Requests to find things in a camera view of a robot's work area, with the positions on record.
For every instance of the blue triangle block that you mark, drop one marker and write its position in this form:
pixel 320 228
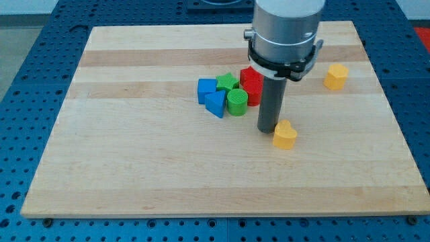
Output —
pixel 215 103

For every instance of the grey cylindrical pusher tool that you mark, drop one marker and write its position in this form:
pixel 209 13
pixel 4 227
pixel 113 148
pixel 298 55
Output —
pixel 270 104

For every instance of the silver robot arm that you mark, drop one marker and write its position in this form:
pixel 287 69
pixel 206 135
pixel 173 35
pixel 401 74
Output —
pixel 283 31

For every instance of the black tool mounting bracket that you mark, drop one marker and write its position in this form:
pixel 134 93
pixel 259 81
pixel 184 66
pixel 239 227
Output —
pixel 292 71

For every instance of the blue cube block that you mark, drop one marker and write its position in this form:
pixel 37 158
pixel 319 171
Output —
pixel 205 87

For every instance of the yellow hexagon block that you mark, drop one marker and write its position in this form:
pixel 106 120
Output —
pixel 336 77

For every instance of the yellow heart block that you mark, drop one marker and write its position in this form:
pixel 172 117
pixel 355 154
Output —
pixel 284 135

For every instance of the red cylinder block front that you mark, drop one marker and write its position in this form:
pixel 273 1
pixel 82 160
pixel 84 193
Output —
pixel 254 91

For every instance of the wooden board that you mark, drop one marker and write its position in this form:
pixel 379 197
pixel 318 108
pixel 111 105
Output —
pixel 132 141

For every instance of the green cylinder block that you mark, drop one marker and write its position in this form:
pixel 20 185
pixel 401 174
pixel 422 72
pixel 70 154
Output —
pixel 237 100

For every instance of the green star block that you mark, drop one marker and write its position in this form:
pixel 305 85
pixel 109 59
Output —
pixel 227 82

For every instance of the red block rear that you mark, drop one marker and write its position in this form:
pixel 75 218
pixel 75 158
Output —
pixel 250 74

